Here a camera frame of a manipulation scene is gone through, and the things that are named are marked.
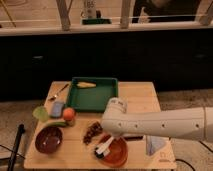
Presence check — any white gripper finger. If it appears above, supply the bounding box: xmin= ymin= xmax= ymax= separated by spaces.
xmin=96 ymin=136 xmax=114 ymax=154

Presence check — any black brush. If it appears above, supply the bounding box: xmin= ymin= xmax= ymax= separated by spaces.
xmin=94 ymin=147 xmax=110 ymax=159

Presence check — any red bowl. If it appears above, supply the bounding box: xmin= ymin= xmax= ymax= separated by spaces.
xmin=99 ymin=138 xmax=128 ymax=168

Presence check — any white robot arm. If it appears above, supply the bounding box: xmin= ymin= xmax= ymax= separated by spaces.
xmin=95 ymin=97 xmax=213 ymax=158

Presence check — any dark maroon bowl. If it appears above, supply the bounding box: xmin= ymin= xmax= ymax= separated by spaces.
xmin=35 ymin=126 xmax=63 ymax=154

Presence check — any bunch of dark grapes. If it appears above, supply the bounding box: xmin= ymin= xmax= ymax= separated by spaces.
xmin=83 ymin=122 xmax=103 ymax=145

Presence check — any grey folded cloth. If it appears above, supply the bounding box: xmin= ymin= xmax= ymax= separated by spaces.
xmin=146 ymin=136 xmax=166 ymax=156

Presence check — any orange fruit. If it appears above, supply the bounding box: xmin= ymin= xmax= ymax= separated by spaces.
xmin=63 ymin=107 xmax=76 ymax=121

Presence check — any green tray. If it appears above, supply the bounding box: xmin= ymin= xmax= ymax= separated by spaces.
xmin=66 ymin=77 xmax=118 ymax=113

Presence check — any green cucumber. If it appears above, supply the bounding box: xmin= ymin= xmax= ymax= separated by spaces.
xmin=44 ymin=121 xmax=67 ymax=128

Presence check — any blue sponge block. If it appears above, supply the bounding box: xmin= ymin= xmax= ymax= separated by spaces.
xmin=50 ymin=101 xmax=64 ymax=118

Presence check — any yellow corn cob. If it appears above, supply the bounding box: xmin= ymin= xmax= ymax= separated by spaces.
xmin=77 ymin=82 xmax=96 ymax=88

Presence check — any light green cup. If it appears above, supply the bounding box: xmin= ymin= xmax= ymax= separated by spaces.
xmin=33 ymin=106 xmax=49 ymax=122

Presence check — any black pole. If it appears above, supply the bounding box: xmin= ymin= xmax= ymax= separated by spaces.
xmin=7 ymin=124 xmax=25 ymax=171

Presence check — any white bottle on green base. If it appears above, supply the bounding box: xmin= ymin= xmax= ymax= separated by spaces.
xmin=82 ymin=0 xmax=111 ymax=25

